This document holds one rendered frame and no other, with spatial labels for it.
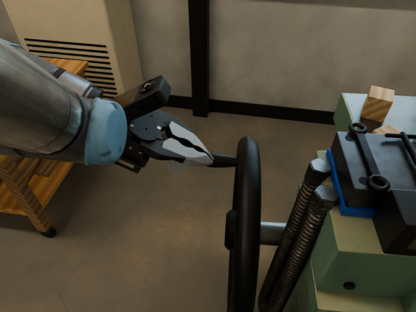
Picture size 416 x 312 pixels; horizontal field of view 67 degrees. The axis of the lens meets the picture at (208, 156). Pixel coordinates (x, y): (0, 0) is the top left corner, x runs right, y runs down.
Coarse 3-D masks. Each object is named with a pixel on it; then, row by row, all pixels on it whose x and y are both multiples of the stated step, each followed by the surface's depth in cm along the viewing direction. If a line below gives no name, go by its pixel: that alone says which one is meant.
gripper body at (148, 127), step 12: (96, 96) 45; (132, 120) 46; (144, 120) 47; (156, 120) 49; (132, 132) 45; (144, 132) 46; (156, 132) 47; (132, 144) 46; (132, 156) 49; (144, 156) 49; (132, 168) 51
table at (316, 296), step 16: (352, 96) 58; (400, 96) 58; (336, 112) 61; (352, 112) 55; (400, 112) 55; (336, 128) 60; (368, 128) 51; (400, 128) 51; (320, 304) 35; (336, 304) 35; (352, 304) 35; (368, 304) 35; (384, 304) 35; (400, 304) 35
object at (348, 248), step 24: (336, 216) 32; (336, 240) 30; (360, 240) 30; (312, 264) 37; (336, 264) 31; (360, 264) 31; (384, 264) 30; (408, 264) 30; (336, 288) 35; (360, 288) 34; (384, 288) 34; (408, 288) 33
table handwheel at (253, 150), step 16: (240, 144) 43; (256, 144) 43; (240, 160) 40; (256, 160) 39; (240, 176) 37; (256, 176) 37; (240, 192) 36; (256, 192) 36; (240, 208) 35; (256, 208) 35; (240, 224) 35; (256, 224) 34; (272, 224) 47; (240, 240) 34; (256, 240) 34; (272, 240) 46; (240, 256) 34; (256, 256) 34; (240, 272) 34; (256, 272) 34; (240, 288) 34; (240, 304) 35
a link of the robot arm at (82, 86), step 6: (66, 72) 45; (60, 78) 43; (66, 78) 44; (72, 78) 44; (78, 78) 45; (66, 84) 43; (72, 84) 44; (78, 84) 44; (84, 84) 45; (90, 84) 46; (78, 90) 44; (84, 90) 44; (90, 90) 45; (84, 96) 44
